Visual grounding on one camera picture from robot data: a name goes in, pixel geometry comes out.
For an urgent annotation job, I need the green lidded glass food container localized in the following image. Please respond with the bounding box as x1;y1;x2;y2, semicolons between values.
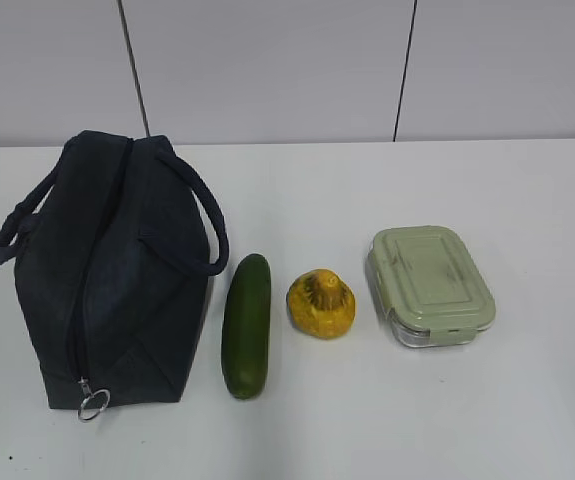
367;226;496;348

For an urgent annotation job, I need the dark blue fabric lunch bag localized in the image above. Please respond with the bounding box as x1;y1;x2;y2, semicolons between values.
0;130;229;413

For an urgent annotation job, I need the silver zipper pull ring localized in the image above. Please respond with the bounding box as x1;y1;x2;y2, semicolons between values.
76;378;112;424

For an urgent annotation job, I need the green cucumber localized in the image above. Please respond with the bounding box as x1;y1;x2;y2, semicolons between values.
221;253;271;400

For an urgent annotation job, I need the yellow pumpkin squash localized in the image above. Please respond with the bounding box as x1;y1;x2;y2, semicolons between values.
286;269;356;340

